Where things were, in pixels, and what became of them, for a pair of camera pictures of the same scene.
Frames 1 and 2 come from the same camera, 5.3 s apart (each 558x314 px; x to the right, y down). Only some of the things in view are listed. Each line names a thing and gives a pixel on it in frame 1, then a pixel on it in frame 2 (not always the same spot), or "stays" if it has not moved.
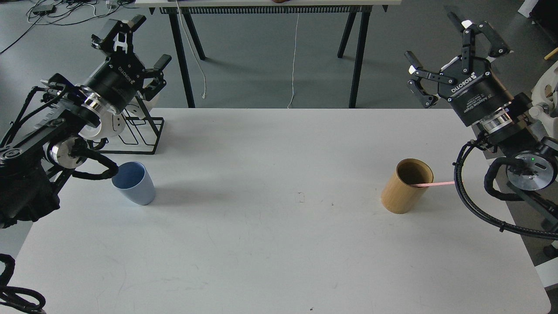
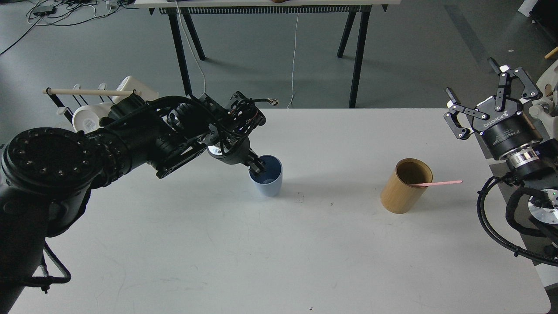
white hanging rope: [204, 94] stays
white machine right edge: [544, 95] stays
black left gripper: [117, 80] to [238, 153]
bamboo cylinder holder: [398, 196] stays
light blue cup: [134, 181] to [270, 183]
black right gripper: [474, 93] to [508, 132]
